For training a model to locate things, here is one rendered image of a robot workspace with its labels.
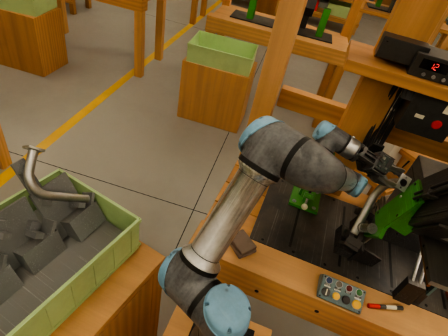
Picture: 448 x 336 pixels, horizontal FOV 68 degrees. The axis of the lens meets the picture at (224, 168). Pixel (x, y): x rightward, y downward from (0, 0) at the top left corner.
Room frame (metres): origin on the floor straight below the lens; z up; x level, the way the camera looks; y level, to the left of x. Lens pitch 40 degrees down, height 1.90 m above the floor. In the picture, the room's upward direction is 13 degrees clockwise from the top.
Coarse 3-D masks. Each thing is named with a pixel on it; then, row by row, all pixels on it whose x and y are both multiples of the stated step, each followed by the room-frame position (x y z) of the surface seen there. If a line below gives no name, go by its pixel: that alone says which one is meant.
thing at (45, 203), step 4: (44, 200) 0.71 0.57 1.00; (48, 200) 0.70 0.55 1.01; (44, 204) 0.70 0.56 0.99; (48, 204) 0.69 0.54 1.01; (52, 204) 0.69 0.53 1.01; (56, 204) 0.70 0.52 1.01; (72, 204) 0.76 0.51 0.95; (76, 204) 0.76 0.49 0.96; (80, 204) 0.76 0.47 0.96; (84, 204) 0.77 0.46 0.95
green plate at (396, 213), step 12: (420, 180) 0.94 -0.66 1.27; (408, 192) 0.92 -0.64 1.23; (396, 204) 0.90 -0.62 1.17; (408, 204) 0.86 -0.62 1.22; (420, 204) 0.83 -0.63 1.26; (384, 216) 0.89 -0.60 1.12; (396, 216) 0.85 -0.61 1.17; (408, 216) 0.84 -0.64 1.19; (384, 228) 0.84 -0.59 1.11; (396, 228) 0.84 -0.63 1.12; (408, 228) 0.84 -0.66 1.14
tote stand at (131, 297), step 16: (144, 256) 0.72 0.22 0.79; (160, 256) 0.74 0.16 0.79; (128, 272) 0.64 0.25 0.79; (144, 272) 0.66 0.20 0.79; (112, 288) 0.57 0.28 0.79; (128, 288) 0.58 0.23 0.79; (144, 288) 0.63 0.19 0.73; (160, 288) 0.73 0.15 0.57; (96, 304) 0.50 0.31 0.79; (112, 304) 0.52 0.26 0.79; (128, 304) 0.55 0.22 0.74; (144, 304) 0.63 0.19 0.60; (80, 320) 0.44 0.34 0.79; (96, 320) 0.46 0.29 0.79; (112, 320) 0.48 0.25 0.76; (128, 320) 0.55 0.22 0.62; (144, 320) 0.64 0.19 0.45
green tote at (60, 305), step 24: (24, 192) 0.76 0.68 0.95; (96, 192) 0.83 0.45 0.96; (120, 216) 0.78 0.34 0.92; (120, 240) 0.66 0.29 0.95; (96, 264) 0.57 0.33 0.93; (120, 264) 0.66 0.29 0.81; (72, 288) 0.47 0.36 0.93; (96, 288) 0.55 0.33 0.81; (48, 312) 0.40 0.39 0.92; (72, 312) 0.46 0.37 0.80
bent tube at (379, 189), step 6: (402, 174) 0.96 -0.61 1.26; (390, 180) 1.00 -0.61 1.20; (396, 180) 0.97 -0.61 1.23; (402, 180) 0.97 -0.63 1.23; (408, 180) 0.95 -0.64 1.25; (378, 186) 1.02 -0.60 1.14; (384, 186) 1.01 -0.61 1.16; (396, 186) 0.93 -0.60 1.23; (402, 186) 0.94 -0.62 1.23; (372, 192) 1.02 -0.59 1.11; (378, 192) 1.01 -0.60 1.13; (372, 198) 1.00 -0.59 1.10; (366, 204) 0.98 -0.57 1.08; (372, 204) 0.98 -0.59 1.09; (366, 210) 0.96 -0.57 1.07; (360, 216) 0.94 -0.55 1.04; (366, 216) 0.94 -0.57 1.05; (360, 222) 0.92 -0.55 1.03; (354, 228) 0.90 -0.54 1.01; (354, 234) 0.90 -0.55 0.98
